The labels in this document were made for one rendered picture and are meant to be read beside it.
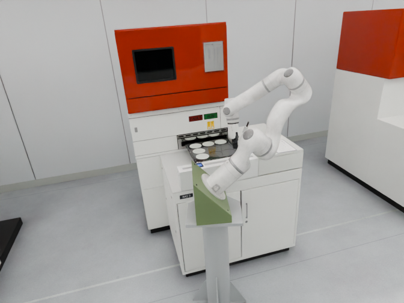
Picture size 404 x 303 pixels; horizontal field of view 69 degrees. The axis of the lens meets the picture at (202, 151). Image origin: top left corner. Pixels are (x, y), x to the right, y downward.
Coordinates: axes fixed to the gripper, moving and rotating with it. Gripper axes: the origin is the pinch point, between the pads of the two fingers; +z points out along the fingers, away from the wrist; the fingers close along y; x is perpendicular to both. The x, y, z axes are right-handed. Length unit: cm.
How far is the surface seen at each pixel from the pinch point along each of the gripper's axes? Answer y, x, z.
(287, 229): -12, 41, 77
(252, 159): 2.2, 10.8, 11.3
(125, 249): -70, -89, 94
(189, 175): 1.6, -33.9, 14.1
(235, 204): 24.7, -11.6, 30.2
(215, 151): -32.6, -5.1, 9.9
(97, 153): -217, -115, 30
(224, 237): 26, -21, 49
